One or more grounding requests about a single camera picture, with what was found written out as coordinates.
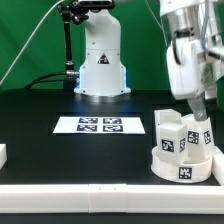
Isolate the white marker sheet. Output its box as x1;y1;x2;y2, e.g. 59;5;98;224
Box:
53;116;145;134

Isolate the white round stool seat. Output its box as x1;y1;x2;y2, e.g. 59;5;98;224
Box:
151;147;212;184

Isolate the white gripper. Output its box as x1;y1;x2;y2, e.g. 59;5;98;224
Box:
166;38;224;121

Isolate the black cable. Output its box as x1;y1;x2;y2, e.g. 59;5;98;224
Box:
23;71;81;90

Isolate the white left side block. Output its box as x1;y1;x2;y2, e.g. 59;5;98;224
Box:
0;144;7;169

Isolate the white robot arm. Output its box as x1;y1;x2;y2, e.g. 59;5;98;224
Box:
70;0;224;121

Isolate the black camera stand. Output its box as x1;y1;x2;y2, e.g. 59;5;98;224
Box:
58;0;115;89

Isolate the white cable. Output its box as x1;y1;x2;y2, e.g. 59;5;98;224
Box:
0;0;66;86

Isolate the white front rail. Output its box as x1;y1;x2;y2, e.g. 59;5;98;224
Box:
0;184;224;214

